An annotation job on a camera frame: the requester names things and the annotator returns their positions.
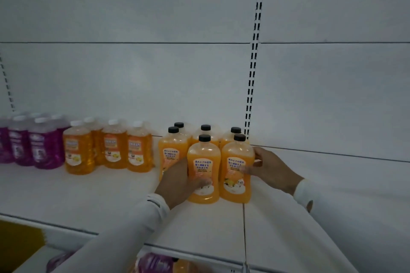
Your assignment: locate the person's left forearm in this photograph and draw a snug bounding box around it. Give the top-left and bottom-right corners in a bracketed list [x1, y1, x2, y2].
[53, 193, 170, 273]

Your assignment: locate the orange bottle with black cap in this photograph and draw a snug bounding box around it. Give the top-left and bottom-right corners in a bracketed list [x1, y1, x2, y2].
[187, 134, 221, 204]
[219, 134, 256, 204]

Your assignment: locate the group of purple bottles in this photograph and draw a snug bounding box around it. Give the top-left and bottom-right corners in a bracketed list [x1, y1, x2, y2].
[0, 112, 70, 170]

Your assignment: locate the person's right forearm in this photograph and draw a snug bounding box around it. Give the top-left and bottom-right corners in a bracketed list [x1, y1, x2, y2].
[293, 179, 360, 273]

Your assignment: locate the orange bottle with white cap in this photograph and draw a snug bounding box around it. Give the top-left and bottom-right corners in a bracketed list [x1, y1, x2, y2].
[63, 120, 95, 175]
[127, 121, 154, 173]
[83, 117, 104, 166]
[102, 119, 129, 170]

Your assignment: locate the white metal shelf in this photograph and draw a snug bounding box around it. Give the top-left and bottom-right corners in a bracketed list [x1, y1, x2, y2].
[0, 137, 410, 273]

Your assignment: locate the purple bottle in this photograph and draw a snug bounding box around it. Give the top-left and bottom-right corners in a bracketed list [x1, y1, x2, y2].
[138, 253, 175, 273]

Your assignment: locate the group of black-capped orange bottles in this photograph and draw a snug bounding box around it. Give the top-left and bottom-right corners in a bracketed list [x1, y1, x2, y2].
[158, 122, 249, 184]

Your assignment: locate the person's left hand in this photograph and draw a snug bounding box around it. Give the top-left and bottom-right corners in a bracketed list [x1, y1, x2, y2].
[155, 157, 213, 210]

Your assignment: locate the slotted shelf upright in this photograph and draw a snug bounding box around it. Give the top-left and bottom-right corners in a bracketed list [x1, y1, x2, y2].
[0, 55, 16, 112]
[243, 0, 267, 139]

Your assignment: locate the person's right hand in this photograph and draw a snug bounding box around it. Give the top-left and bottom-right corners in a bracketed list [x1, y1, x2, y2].
[245, 147, 305, 195]

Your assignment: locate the yellow board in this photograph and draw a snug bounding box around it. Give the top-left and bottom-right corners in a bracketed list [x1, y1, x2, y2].
[0, 221, 45, 273]

